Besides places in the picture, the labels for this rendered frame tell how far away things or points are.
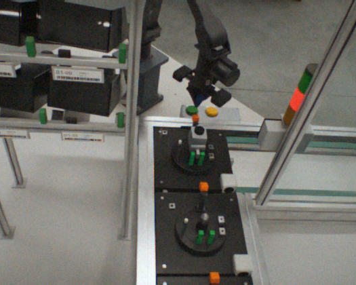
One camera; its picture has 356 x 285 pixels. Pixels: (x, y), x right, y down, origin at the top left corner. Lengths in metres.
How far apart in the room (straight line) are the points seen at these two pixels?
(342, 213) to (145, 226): 0.61
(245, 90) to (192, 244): 2.18
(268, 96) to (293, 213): 1.95
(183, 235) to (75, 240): 0.32
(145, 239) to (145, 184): 0.18
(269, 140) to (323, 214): 0.38
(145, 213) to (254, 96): 2.09
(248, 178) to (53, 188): 0.61
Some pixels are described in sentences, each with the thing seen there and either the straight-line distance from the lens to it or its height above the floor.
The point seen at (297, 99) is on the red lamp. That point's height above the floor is 1.34.
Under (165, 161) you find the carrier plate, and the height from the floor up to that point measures 0.97.
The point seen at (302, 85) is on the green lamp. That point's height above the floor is 1.38.
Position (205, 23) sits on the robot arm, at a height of 1.35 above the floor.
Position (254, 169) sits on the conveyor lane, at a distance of 1.31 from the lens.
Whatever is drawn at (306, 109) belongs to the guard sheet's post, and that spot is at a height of 1.34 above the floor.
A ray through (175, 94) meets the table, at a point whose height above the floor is 0.86.
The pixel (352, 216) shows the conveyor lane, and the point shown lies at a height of 0.91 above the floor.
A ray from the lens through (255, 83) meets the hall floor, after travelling 3.19.
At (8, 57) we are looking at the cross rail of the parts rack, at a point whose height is 1.47.
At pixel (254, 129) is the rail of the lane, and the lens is 1.37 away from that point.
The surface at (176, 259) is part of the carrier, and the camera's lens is 1.02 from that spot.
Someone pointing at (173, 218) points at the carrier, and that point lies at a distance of 1.08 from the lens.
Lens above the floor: 1.89
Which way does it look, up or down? 47 degrees down
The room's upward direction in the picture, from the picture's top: 11 degrees clockwise
